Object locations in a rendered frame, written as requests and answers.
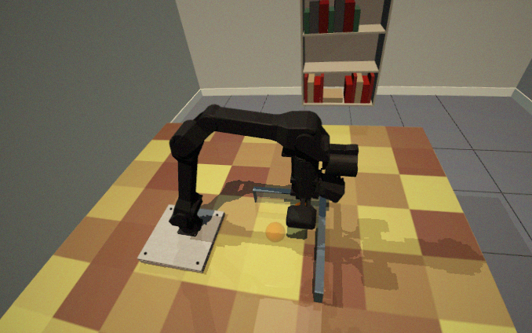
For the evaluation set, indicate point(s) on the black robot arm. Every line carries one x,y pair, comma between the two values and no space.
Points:
301,134

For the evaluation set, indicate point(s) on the translucent orange ball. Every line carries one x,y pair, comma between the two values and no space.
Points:
275,232

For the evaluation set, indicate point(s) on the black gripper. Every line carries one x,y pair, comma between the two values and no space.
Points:
301,216

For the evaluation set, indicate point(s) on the low clear walls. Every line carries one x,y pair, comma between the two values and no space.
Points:
281,199

